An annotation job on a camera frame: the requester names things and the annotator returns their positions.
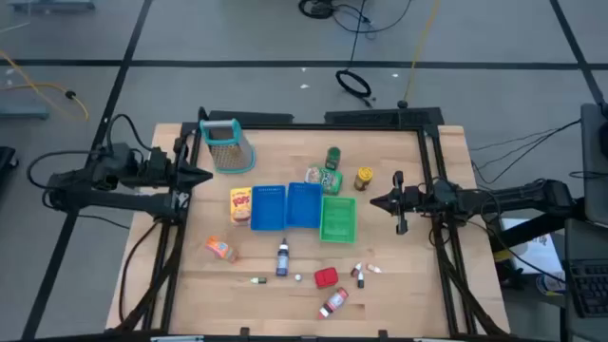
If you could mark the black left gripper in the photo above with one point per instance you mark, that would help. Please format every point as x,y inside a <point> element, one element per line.
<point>164,171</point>

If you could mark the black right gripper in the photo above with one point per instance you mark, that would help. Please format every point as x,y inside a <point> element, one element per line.
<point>413,198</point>

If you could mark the yellow-lid dark jar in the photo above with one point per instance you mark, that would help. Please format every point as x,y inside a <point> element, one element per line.
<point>363,176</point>

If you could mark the yellow Corn Pops cereal box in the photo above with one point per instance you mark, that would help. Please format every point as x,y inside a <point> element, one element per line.
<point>241,204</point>

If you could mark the small orange dropper bottle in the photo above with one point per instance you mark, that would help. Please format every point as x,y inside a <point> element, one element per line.
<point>375,269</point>

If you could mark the green-lid spice jar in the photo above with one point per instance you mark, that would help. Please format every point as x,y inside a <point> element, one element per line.
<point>333,157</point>

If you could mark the orange Mini Wheats cereal box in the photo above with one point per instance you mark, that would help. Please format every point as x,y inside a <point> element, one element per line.
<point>219,248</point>

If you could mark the red smoked paprika tin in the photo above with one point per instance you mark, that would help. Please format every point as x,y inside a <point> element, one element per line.
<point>326,278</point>

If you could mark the red food colouring bottle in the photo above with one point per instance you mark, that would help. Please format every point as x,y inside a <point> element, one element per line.
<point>334,302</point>

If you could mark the purple food colouring bottle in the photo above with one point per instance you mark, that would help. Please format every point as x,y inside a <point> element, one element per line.
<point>282,260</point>

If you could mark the small green dropper bottle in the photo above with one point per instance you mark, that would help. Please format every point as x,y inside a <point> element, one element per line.
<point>259,280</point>

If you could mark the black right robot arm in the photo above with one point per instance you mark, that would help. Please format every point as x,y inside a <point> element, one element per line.
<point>503,195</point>

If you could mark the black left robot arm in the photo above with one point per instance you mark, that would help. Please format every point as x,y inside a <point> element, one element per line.
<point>123,200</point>

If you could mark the green plastic basket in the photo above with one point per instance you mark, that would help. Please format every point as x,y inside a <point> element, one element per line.
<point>338,219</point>

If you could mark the blue plastic basket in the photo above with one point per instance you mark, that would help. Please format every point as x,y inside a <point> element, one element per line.
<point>268,209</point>
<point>304,205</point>

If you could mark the black perforated panel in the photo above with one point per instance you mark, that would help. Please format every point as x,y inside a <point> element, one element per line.
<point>252,117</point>
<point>385,117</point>

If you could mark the black diagonal support bar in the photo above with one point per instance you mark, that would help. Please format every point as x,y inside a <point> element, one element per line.
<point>541,223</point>

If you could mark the white paper sheet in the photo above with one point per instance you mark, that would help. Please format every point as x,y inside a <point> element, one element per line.
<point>537,254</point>

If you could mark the grey metal floor base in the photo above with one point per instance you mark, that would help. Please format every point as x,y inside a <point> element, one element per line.
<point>52,5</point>
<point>24,112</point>

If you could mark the round blue white disc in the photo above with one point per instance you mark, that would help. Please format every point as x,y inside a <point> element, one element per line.
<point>551,284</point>

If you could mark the black caster foot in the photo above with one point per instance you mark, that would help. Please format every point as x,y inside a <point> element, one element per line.
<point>7,159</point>

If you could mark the grey laptop black keyboard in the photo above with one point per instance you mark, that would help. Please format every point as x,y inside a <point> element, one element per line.
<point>589,287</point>

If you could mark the black aluminium table frame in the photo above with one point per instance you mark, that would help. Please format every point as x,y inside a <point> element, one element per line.
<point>309,127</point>

